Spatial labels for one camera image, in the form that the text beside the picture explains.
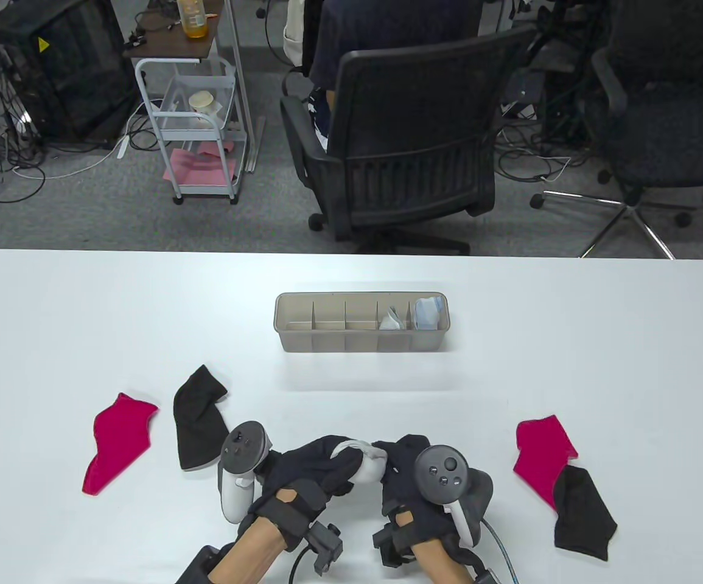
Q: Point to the light blue sock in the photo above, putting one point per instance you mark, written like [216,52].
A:
[425,304]
[427,319]

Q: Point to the grey tracking controller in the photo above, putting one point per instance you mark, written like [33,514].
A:
[241,447]
[439,471]

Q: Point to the pink sock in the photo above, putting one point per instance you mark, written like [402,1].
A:
[540,450]
[114,444]

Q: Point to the black computer tower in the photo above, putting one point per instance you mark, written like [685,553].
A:
[65,73]

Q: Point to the person's right hand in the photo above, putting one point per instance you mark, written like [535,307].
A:
[400,486]

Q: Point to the dark chair with chrome base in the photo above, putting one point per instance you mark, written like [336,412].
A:
[661,164]

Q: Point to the grey sock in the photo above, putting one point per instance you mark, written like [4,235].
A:
[397,311]
[392,321]

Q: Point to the black sock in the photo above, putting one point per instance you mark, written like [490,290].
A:
[582,517]
[199,426]

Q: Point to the beige divided organizer box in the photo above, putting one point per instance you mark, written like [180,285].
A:
[327,344]

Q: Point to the cream cup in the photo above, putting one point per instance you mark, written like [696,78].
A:
[202,100]

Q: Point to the white power strip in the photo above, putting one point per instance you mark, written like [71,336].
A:
[123,147]

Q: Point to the person's right forearm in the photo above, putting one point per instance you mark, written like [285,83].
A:
[442,563]

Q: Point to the white metal frame post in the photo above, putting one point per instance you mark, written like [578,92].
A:
[503,9]
[238,79]

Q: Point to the pink cloth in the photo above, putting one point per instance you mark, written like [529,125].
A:
[196,170]

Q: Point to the white rolling cart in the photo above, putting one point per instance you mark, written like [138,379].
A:
[168,39]

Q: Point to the person's left hand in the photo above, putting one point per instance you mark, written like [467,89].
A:
[308,474]

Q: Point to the person's left forearm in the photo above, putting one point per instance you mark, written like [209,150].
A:
[248,556]

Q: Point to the bottle of orange liquid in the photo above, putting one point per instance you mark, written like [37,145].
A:
[193,21]

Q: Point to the black mesh office chair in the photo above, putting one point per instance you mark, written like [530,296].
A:
[418,121]

